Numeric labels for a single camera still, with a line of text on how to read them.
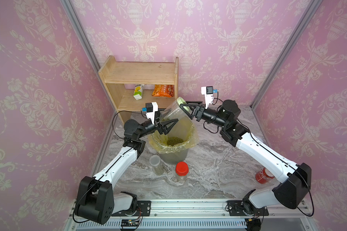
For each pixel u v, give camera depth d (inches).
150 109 22.6
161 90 37.4
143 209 28.8
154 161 28.9
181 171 29.3
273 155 17.9
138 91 37.2
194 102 25.5
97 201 16.0
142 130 23.2
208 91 22.3
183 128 33.8
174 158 32.2
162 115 25.5
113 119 46.9
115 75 30.8
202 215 28.8
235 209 28.7
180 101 23.6
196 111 22.0
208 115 22.9
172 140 38.2
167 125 24.4
